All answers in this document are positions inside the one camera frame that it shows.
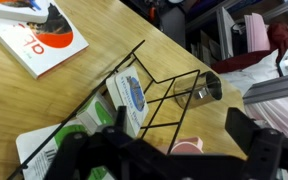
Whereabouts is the stainless steel milk pitcher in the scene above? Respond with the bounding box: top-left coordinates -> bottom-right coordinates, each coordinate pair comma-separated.
173,70 -> 224,110

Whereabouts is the flat green vegetables book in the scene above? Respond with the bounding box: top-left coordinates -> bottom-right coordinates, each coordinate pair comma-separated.
15,118 -> 118,180

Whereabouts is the black wire tray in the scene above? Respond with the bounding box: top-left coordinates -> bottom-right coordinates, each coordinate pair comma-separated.
6,39 -> 202,180

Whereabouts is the large white abc book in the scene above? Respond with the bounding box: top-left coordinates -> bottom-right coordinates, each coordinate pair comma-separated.
0,3 -> 90,80

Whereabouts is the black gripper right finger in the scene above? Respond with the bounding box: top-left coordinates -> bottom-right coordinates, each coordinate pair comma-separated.
224,106 -> 288,180

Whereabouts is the grey metal shelf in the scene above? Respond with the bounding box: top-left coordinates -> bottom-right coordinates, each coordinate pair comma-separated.
185,0 -> 288,66

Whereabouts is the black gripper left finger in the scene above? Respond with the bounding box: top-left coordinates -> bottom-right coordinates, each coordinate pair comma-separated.
43,105 -> 142,180

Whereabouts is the black cart with orange handle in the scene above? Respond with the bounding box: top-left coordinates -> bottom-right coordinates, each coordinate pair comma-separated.
122,0 -> 188,49

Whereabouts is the aluminium extrusion post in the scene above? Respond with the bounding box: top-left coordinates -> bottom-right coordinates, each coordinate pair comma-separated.
242,70 -> 288,106

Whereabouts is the pink ceramic mug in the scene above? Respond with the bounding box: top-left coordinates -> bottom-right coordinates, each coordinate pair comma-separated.
157,136 -> 204,156

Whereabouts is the maroon cloth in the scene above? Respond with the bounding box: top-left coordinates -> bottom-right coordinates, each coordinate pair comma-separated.
212,22 -> 288,74

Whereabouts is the white cloth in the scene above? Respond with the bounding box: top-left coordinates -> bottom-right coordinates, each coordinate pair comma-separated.
218,48 -> 288,138

